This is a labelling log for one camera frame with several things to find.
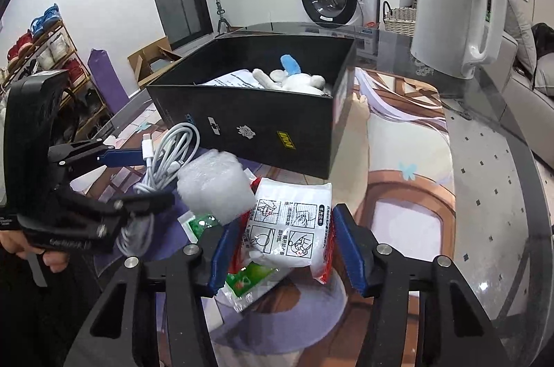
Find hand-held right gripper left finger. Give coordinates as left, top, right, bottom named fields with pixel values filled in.
left=75, top=217, right=242, bottom=367

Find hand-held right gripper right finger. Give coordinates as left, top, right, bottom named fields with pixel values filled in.
left=332, top=203, right=509, bottom=367

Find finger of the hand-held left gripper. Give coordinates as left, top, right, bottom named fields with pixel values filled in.
left=47, top=139, right=150, bottom=178
left=64, top=186, right=177, bottom=221

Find white charging cable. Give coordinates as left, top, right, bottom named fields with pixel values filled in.
left=115, top=122, right=202, bottom=257

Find white red printed pack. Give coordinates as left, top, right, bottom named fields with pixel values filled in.
left=231, top=177, right=336, bottom=285

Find white foam wrap sheet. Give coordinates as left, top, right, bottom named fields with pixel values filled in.
left=177, top=150, right=256, bottom=225

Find black cardboard box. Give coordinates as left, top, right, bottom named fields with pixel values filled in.
left=146, top=35, right=358, bottom=181

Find white plush toy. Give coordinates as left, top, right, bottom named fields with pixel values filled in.
left=252, top=54, right=334, bottom=95

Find person's left hand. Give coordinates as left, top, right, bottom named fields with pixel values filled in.
left=0, top=229, right=72, bottom=275

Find green white medicine sachet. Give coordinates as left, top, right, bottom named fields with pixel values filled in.
left=178, top=211, right=221, bottom=242
left=223, top=263, right=295, bottom=313

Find purple yoga mat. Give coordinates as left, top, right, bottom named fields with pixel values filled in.
left=88, top=49, right=131, bottom=114

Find brown cardboard box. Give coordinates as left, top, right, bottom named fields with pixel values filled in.
left=127, top=46, right=182, bottom=91

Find group of shoes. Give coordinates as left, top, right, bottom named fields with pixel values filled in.
left=0, top=3, right=111, bottom=138

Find wooden shoe rack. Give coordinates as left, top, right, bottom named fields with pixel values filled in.
left=0, top=3, right=113, bottom=143

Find white printed paper sheet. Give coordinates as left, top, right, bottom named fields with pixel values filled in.
left=195, top=68, right=278, bottom=91

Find grey sofa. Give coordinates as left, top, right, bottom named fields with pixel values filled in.
left=502, top=0, right=554, bottom=173

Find wicker basket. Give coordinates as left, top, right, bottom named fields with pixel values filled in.
left=382, top=1, right=417, bottom=34

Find white electric kettle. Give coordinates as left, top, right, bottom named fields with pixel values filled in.
left=409, top=0, right=508, bottom=80

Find grey pillow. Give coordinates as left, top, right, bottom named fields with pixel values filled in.
left=506, top=0, right=539, bottom=78

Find black clothes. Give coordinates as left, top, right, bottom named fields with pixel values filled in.
left=530, top=23, right=554, bottom=58

